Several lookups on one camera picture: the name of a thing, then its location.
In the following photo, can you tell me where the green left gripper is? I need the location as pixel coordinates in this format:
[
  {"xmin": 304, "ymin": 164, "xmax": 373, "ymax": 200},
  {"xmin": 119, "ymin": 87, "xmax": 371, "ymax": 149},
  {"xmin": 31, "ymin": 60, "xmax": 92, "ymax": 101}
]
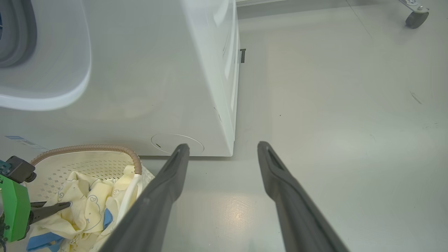
[{"xmin": 0, "ymin": 174, "xmax": 73, "ymax": 243}]

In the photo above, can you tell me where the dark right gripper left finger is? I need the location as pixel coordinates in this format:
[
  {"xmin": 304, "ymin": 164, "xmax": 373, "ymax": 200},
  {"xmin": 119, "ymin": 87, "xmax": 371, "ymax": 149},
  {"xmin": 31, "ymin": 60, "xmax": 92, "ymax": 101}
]
[{"xmin": 99, "ymin": 143, "xmax": 190, "ymax": 252}]

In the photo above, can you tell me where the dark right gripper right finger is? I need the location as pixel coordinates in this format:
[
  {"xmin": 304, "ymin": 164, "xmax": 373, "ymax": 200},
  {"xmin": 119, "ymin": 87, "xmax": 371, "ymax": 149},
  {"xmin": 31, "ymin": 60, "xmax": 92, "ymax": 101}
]
[{"xmin": 257, "ymin": 141, "xmax": 350, "ymax": 252}]

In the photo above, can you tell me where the cream garment with blue trim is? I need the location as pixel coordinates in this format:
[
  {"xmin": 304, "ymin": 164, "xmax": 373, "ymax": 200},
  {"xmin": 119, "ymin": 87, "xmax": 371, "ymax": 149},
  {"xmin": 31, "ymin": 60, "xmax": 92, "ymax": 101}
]
[{"xmin": 26, "ymin": 171, "xmax": 114, "ymax": 252}]

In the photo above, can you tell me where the cream basket with brown rim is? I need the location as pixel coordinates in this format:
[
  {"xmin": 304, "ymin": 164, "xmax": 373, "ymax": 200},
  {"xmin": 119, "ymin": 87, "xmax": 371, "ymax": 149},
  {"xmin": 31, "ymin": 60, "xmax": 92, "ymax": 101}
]
[{"xmin": 26, "ymin": 145, "xmax": 154, "ymax": 252}]

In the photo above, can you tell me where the white front-load washing machine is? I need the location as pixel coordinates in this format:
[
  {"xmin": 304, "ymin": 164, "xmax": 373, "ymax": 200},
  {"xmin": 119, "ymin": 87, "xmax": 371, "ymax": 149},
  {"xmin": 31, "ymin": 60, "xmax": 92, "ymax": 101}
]
[{"xmin": 0, "ymin": 0, "xmax": 241, "ymax": 157}]

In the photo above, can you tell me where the blue energy label sticker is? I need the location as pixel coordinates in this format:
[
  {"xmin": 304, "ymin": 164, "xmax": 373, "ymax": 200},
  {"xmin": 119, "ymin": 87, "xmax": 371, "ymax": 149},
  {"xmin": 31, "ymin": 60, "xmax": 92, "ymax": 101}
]
[{"xmin": 5, "ymin": 135, "xmax": 46, "ymax": 149}]

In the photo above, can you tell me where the grey caster wheel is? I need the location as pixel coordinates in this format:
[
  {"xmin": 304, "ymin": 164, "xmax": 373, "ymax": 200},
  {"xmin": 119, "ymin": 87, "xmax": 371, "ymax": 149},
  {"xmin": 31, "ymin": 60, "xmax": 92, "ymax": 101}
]
[{"xmin": 399, "ymin": 0, "xmax": 430, "ymax": 29}]

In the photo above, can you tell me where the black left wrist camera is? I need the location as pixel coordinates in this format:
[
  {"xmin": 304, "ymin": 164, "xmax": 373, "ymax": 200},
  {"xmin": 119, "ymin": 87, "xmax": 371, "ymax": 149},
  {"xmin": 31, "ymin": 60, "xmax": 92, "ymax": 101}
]
[{"xmin": 5, "ymin": 156, "xmax": 36, "ymax": 183}]

